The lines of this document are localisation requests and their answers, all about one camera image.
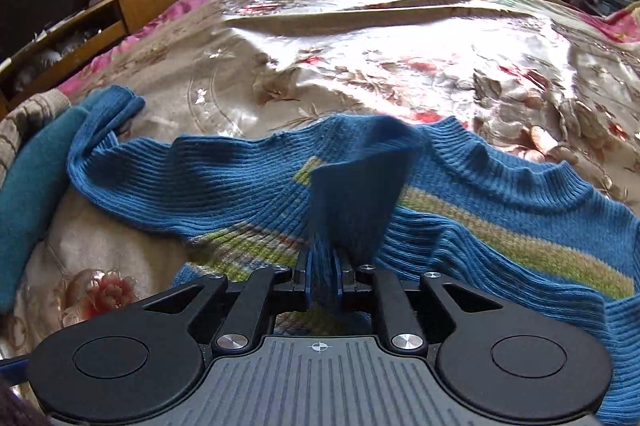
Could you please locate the beige checked cloth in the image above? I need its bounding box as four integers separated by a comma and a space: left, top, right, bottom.
0, 89, 72, 184

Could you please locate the floral satin bedspread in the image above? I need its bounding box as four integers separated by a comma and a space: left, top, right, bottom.
0, 0, 640, 357

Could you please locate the teal folded garment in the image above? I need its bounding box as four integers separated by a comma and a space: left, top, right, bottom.
1, 90, 103, 314

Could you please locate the wooden bedside cabinet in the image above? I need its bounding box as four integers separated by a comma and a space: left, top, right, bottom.
1, 0, 178, 115

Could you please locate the blue striped knit sweater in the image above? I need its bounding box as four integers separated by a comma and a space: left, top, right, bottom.
67, 86, 639, 425

